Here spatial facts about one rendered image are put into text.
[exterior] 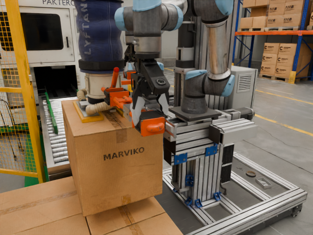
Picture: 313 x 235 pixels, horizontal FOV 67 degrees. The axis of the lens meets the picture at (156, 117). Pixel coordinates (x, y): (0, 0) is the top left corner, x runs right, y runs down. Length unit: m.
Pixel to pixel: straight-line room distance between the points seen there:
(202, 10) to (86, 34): 0.52
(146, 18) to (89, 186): 0.75
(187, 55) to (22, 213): 1.30
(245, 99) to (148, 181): 0.94
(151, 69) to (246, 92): 1.19
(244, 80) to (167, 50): 10.34
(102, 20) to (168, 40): 10.84
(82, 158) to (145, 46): 0.57
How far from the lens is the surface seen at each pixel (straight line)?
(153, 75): 0.63
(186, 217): 1.87
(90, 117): 1.14
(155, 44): 0.66
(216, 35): 1.13
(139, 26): 0.66
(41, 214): 1.50
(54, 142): 2.34
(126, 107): 0.82
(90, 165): 1.06
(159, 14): 0.68
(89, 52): 1.16
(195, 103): 1.32
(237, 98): 1.72
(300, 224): 2.41
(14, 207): 1.62
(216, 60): 1.19
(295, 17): 8.90
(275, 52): 9.29
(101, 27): 1.14
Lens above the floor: 1.45
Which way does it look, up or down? 19 degrees down
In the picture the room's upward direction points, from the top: straight up
